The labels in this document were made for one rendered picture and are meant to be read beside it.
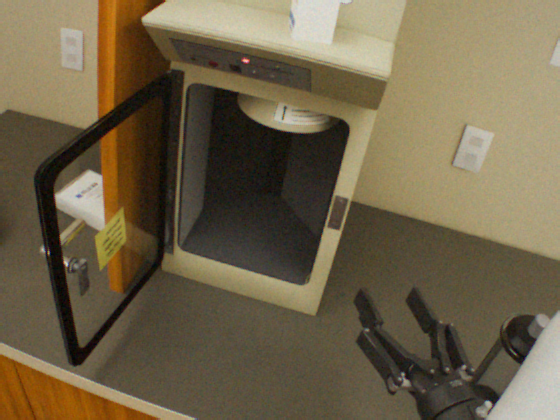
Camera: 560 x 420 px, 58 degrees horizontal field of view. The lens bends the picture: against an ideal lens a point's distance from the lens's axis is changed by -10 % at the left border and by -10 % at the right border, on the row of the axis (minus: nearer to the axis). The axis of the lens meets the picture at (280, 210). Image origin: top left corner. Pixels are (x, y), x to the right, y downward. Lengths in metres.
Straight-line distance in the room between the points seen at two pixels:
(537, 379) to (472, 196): 1.21
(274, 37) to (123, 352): 0.60
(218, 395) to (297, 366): 0.16
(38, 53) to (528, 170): 1.31
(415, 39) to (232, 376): 0.78
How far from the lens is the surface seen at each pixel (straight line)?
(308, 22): 0.69
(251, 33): 0.70
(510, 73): 1.27
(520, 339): 0.89
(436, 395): 0.70
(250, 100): 0.90
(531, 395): 0.22
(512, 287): 1.36
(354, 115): 0.83
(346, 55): 0.68
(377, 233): 1.33
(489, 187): 1.40
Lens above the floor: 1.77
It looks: 39 degrees down
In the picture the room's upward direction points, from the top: 11 degrees clockwise
